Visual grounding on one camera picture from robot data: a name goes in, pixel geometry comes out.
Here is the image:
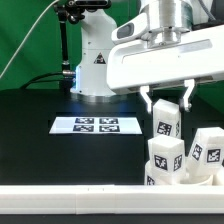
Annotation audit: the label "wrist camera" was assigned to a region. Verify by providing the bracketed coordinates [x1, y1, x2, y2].
[111, 13, 148, 45]

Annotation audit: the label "black cables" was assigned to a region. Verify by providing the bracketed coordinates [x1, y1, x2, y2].
[19, 71, 76, 90]

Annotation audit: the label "white cable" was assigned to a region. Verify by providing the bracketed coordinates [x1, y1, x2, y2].
[0, 0, 61, 80]

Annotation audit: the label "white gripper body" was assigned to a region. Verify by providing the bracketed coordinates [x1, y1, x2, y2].
[106, 25, 224, 94]

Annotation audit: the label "white L-shaped fence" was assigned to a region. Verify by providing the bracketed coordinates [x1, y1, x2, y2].
[0, 166, 224, 215]

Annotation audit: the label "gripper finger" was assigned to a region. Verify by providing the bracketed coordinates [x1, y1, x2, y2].
[140, 86, 152, 114]
[179, 79, 196, 112]

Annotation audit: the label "white marker sheet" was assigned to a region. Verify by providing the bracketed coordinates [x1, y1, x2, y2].
[49, 116, 142, 135]

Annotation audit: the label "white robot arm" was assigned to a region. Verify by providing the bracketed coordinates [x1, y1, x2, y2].
[73, 0, 224, 110]

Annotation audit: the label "black camera stand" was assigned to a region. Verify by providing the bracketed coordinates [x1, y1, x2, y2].
[53, 0, 90, 90]

